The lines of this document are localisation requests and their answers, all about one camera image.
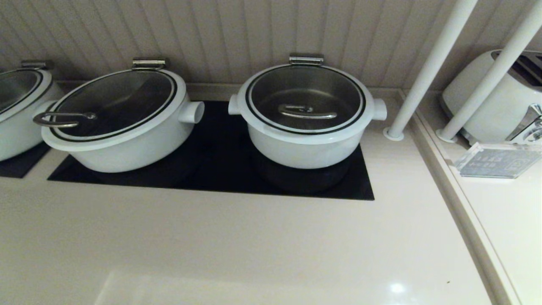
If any white round pot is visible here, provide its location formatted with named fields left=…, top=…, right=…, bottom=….
left=229, top=97, right=388, bottom=170

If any white oval pot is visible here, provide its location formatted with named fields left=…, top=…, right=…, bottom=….
left=42, top=83, right=205, bottom=173
left=0, top=72, right=65, bottom=162

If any black glass cooktop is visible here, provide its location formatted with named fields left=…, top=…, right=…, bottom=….
left=47, top=100, right=375, bottom=201
left=0, top=142, right=52, bottom=179

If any oval glass lid white rim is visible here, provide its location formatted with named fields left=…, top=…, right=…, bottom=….
left=33, top=68, right=187, bottom=152
left=0, top=68, right=54, bottom=124

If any clear acrylic sign holder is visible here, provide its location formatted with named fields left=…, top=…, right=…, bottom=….
left=453, top=142, right=542, bottom=179

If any white round pole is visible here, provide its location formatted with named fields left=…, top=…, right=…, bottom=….
left=436, top=0, right=542, bottom=143
left=383, top=0, right=478, bottom=141

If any white toaster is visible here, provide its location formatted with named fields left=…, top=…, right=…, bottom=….
left=439, top=50, right=542, bottom=145

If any round glass lid white rim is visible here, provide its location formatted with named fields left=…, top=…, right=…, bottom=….
left=236, top=63, right=376, bottom=145

